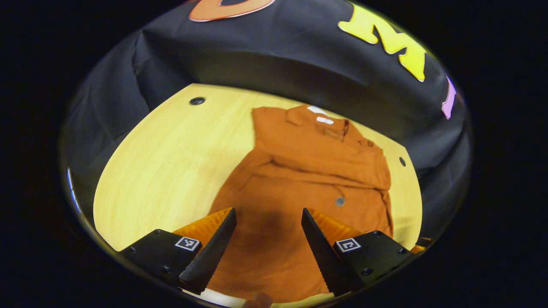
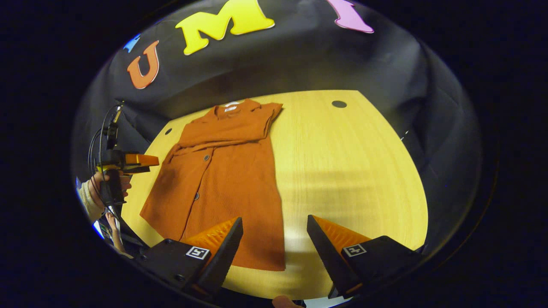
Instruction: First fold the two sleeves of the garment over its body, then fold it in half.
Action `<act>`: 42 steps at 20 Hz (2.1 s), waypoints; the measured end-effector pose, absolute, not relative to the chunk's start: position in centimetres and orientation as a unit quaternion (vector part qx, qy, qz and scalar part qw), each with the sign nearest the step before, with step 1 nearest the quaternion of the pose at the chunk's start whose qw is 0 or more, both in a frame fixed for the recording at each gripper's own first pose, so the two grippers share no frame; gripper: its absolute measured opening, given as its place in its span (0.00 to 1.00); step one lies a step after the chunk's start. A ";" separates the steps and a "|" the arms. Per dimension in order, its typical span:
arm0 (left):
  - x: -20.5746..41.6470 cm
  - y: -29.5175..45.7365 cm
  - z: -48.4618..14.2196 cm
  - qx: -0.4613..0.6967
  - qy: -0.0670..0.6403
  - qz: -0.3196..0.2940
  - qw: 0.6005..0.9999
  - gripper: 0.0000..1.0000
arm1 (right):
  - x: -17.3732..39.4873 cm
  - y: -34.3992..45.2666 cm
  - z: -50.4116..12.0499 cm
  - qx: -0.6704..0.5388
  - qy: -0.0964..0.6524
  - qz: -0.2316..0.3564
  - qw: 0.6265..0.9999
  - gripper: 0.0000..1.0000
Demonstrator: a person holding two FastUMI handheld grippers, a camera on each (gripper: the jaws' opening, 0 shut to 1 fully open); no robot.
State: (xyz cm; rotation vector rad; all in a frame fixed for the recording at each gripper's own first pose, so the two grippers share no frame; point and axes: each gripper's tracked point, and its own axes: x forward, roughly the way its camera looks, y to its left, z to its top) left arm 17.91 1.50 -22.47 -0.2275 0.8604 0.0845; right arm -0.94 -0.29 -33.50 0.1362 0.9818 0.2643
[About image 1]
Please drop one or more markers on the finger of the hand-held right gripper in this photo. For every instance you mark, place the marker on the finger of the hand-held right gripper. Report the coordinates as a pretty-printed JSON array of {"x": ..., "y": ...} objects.
[{"x": 421, "y": 246}]

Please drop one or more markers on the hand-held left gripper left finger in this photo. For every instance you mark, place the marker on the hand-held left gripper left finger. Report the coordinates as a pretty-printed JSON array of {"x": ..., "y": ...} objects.
[{"x": 209, "y": 256}]

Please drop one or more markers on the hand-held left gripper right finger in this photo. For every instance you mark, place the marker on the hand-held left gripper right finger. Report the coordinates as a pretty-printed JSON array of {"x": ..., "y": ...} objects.
[{"x": 323, "y": 256}]

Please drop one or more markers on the rust orange button-up shirt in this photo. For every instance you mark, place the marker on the rust orange button-up shirt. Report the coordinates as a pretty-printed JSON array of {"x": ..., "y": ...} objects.
[{"x": 308, "y": 162}]

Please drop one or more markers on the black table grommet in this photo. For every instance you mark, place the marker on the black table grommet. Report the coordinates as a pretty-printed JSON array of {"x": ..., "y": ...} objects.
[
  {"x": 197, "y": 101},
  {"x": 402, "y": 161}
]

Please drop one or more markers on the black backdrop cloth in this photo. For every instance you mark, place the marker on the black backdrop cloth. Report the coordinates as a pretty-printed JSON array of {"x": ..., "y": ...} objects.
[{"x": 278, "y": 64}]

